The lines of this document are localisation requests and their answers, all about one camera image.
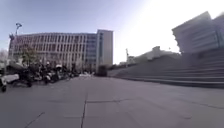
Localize grey paved slab ground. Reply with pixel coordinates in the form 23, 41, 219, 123
0, 75, 224, 128

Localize distant low building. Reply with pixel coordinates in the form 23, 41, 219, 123
125, 45, 181, 65

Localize large curved office building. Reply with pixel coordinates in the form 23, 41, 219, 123
8, 29, 114, 73

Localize wide stone stairs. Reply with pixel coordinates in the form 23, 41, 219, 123
108, 48, 224, 89

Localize row of parked motorbikes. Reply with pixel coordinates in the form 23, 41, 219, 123
0, 62, 81, 93

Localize tree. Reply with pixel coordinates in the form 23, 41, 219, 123
19, 44, 40, 67

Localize grey slanted building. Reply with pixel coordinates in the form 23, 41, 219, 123
171, 10, 224, 55

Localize street lamp pole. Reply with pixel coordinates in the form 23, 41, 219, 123
13, 22, 24, 64

